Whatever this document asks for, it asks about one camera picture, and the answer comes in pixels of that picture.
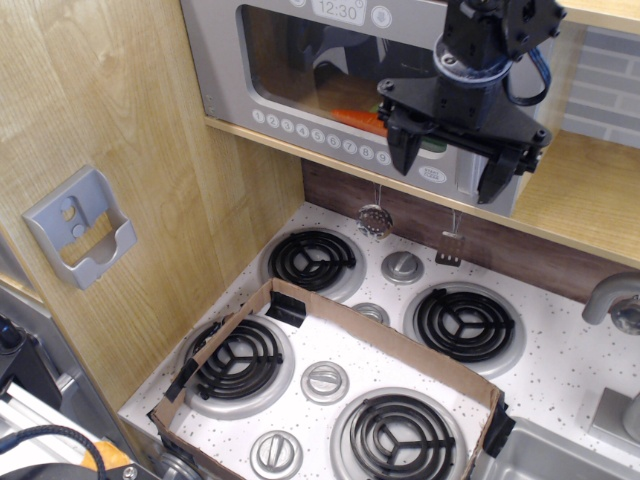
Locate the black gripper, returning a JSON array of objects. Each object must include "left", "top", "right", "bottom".
[{"left": 377, "top": 54, "right": 552, "bottom": 204}]

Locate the grey toy microwave door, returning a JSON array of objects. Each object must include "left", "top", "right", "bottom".
[{"left": 182, "top": 1, "right": 527, "bottom": 215}]

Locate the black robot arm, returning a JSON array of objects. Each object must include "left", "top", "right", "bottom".
[{"left": 378, "top": 1, "right": 566, "bottom": 204}]

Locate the orange toy carrot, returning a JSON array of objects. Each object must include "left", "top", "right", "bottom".
[{"left": 331, "top": 109, "right": 387, "bottom": 137}]

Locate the hanging silver spatula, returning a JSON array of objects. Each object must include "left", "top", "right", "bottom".
[{"left": 435, "top": 210, "right": 465, "bottom": 267}]

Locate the hanging silver skimmer spoon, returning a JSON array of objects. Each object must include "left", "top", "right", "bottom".
[{"left": 357, "top": 184, "right": 394, "bottom": 241}]

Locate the back grey stove knob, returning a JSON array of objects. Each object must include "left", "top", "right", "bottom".
[{"left": 381, "top": 251, "right": 424, "bottom": 285}]

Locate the grey stove knob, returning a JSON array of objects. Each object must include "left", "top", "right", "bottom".
[
  {"left": 300, "top": 361, "right": 350, "bottom": 405},
  {"left": 381, "top": 251, "right": 424, "bottom": 285},
  {"left": 250, "top": 430, "right": 303, "bottom": 480}
]

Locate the wooden shelf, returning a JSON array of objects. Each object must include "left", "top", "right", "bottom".
[{"left": 204, "top": 117, "right": 639, "bottom": 268}]

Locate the back left black burner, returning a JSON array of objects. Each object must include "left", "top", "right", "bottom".
[{"left": 258, "top": 228, "right": 367, "bottom": 303}]

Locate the black burner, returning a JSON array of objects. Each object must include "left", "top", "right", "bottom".
[
  {"left": 185, "top": 315, "right": 295, "bottom": 420},
  {"left": 402, "top": 281, "right": 526, "bottom": 379},
  {"left": 329, "top": 387, "right": 468, "bottom": 480},
  {"left": 258, "top": 228, "right": 367, "bottom": 303}
]

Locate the back right black burner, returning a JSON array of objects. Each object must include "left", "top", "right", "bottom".
[{"left": 402, "top": 281, "right": 526, "bottom": 379}]

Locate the middle small grey knob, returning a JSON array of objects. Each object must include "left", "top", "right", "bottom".
[{"left": 352, "top": 302, "right": 390, "bottom": 326}]

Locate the grey toy faucet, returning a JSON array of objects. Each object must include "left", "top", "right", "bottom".
[{"left": 582, "top": 272, "right": 639, "bottom": 335}]

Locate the centre grey stove knob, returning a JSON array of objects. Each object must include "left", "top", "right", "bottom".
[{"left": 300, "top": 361, "right": 350, "bottom": 405}]

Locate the front right black burner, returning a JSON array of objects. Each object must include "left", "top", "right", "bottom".
[{"left": 329, "top": 387, "right": 468, "bottom": 480}]

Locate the front left black burner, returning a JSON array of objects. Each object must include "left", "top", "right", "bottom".
[{"left": 185, "top": 315, "right": 295, "bottom": 420}]

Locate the silver toy sink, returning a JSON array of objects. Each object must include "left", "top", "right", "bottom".
[{"left": 472, "top": 387, "right": 639, "bottom": 479}]

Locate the front grey stove knob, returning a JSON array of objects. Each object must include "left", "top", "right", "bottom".
[{"left": 250, "top": 430, "right": 303, "bottom": 480}]

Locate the grey oven front knob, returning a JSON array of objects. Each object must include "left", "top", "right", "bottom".
[{"left": 159, "top": 450, "right": 201, "bottom": 480}]

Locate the cardboard frame on stove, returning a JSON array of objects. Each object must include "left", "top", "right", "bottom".
[{"left": 150, "top": 280, "right": 511, "bottom": 479}]

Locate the grey wall phone holder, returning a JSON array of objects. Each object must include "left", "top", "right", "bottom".
[{"left": 22, "top": 165, "right": 138, "bottom": 290}]

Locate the black braided cable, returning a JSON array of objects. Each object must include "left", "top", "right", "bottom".
[{"left": 0, "top": 423, "right": 106, "bottom": 480}]

